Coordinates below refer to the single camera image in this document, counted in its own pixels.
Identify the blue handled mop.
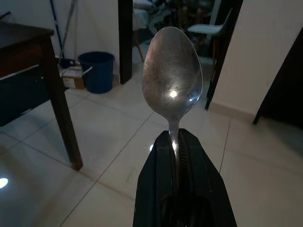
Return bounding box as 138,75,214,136
49,0,75,69

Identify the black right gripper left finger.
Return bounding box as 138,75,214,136
132,130,177,227

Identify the white moulded chair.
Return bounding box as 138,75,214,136
187,6,234,71

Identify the grey handled broom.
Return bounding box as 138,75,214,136
58,0,79,67

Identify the dark wooden door frame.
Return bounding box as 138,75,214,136
117,0,133,85

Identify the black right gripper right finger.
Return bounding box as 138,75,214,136
178,129,238,227

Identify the steel spoon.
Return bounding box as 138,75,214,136
141,26,203,191

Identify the dark wooden table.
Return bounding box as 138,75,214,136
0,14,83,171

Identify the blue plastic bucket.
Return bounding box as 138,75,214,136
77,51,116,94

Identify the cardboard box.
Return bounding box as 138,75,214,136
59,66,93,90

